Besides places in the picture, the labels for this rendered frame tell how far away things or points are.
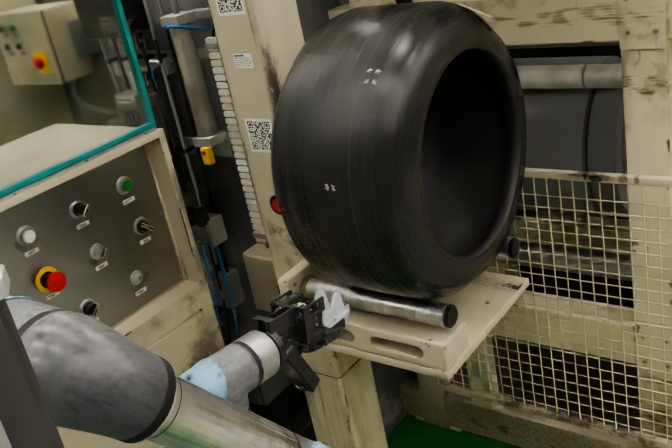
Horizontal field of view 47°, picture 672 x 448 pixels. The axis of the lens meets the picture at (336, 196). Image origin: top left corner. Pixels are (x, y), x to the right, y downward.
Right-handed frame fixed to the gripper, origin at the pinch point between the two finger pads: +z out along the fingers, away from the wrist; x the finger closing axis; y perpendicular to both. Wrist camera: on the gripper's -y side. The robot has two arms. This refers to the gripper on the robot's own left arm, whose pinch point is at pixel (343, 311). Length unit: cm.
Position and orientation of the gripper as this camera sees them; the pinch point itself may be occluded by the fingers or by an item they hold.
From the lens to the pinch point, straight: 136.3
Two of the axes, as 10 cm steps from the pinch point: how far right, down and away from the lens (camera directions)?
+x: -7.9, -0.8, 6.1
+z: 6.0, -2.9, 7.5
